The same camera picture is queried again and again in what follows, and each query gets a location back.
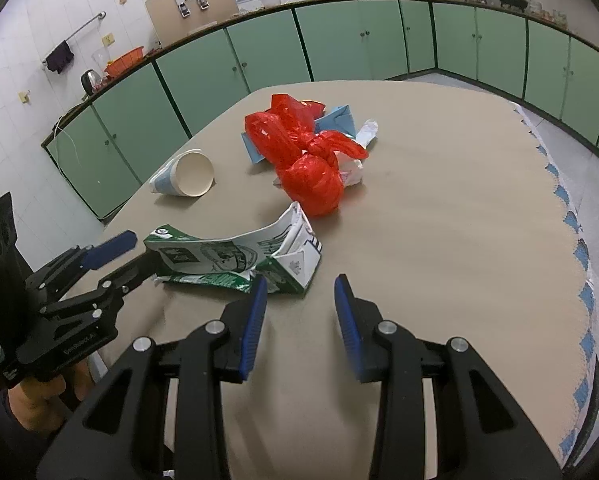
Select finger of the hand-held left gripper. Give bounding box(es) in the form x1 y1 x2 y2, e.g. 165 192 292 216
38 250 161 323
26 230 138 293

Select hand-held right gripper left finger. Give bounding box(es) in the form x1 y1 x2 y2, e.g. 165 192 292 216
36 275 269 480

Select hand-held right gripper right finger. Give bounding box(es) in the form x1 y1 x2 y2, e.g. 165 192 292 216
333 274 564 480

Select green white milk carton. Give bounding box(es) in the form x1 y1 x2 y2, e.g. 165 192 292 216
144 201 324 296

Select white paper cup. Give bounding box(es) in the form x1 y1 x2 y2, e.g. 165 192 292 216
150 149 215 198

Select red plastic bag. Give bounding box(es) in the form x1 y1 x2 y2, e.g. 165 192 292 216
274 130 370 218

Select white printed wrapper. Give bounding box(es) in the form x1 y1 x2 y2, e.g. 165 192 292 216
337 155 366 188

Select white paper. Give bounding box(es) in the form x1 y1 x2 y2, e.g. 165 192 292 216
354 119 380 150

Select light blue paper box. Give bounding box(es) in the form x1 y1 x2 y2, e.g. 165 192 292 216
241 105 357 164

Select person's left forearm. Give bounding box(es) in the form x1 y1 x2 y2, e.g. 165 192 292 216
0 385 80 480

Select person's left hand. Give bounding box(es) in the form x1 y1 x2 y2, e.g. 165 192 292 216
7 357 98 433

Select beige tablecloth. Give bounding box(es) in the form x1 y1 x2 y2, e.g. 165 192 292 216
104 80 599 480

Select metal kettle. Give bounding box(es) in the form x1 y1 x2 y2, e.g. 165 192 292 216
81 69 105 96

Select orange basket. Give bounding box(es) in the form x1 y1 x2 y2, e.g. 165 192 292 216
104 46 145 78

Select dark hanging towel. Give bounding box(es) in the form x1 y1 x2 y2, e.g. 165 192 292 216
46 40 75 75

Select metal towel bar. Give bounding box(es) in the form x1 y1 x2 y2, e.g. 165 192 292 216
40 11 106 65

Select green base cabinets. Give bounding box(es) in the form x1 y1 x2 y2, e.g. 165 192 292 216
42 0 599 221

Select wooden cutting board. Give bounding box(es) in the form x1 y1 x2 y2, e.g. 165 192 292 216
146 0 240 43

